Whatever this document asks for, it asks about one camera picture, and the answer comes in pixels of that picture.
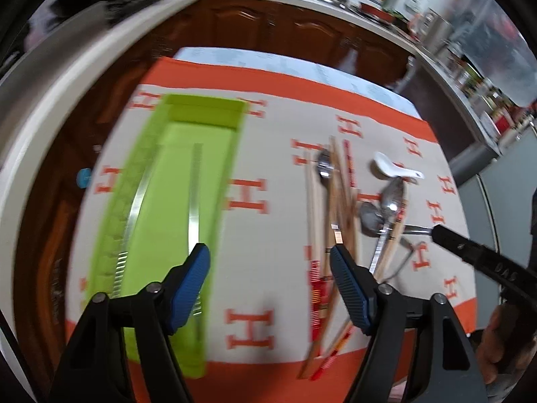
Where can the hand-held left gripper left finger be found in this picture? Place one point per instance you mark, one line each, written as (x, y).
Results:
(191, 289)

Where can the red patterned beige chopstick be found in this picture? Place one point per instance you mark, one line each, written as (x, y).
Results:
(312, 210)
(394, 235)
(350, 168)

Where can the brown wooden chopstick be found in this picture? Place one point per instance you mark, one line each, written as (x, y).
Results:
(342, 193)
(310, 361)

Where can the round metal soup spoon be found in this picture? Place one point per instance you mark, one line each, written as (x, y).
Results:
(371, 218)

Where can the blue round knob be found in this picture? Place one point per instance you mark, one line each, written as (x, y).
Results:
(84, 177)

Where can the large metal spoon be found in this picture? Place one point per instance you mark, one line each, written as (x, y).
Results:
(392, 197)

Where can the orange beige printed blanket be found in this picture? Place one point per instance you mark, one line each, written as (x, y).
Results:
(260, 260)

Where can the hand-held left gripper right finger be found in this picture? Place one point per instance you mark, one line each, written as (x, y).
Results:
(350, 289)

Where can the red pot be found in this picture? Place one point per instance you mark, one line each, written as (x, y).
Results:
(375, 10)

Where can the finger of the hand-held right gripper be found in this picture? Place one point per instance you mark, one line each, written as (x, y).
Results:
(470, 252)

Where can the green plastic utensil tray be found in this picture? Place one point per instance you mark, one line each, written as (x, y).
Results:
(176, 184)

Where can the white ceramic spoon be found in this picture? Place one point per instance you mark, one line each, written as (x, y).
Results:
(386, 163)

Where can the person's right hand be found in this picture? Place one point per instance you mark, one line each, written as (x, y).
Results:
(501, 340)

